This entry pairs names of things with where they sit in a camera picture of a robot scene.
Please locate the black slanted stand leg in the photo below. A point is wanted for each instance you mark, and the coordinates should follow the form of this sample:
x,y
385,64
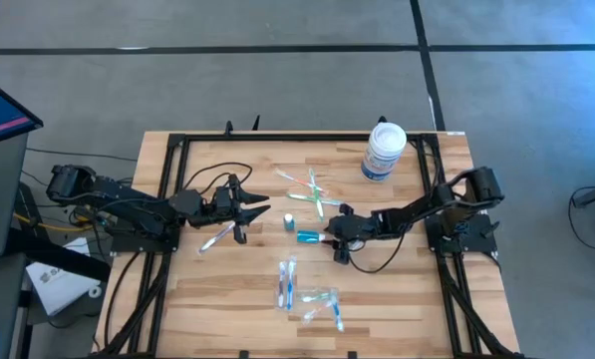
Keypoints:
x,y
58,255

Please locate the white printed booklet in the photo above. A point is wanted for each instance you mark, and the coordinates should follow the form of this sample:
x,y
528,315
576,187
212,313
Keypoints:
x,y
60,291

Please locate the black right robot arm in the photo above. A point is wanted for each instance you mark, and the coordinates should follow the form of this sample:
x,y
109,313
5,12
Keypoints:
x,y
416,212

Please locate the blue white toothbrush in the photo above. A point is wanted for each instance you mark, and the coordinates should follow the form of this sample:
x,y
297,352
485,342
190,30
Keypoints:
x,y
290,289
337,314

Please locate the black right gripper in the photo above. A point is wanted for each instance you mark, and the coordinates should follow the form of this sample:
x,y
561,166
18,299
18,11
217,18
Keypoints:
x,y
354,228

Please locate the black aluminium table frame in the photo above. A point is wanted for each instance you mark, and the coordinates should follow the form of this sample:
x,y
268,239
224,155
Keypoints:
x,y
302,136

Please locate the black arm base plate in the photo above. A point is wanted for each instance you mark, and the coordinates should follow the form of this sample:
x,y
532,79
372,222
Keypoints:
x,y
476,244
127,244

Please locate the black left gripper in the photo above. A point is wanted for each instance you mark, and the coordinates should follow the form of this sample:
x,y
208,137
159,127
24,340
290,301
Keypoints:
x,y
223,207

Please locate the white wipes canister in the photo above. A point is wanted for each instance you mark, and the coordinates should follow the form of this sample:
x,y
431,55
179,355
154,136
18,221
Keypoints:
x,y
384,149

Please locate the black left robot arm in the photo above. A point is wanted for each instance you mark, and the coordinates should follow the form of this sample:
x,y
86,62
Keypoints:
x,y
127,199

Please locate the clear acrylic three-compartment organizer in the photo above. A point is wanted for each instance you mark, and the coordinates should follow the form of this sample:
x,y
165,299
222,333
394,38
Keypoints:
x,y
299,308

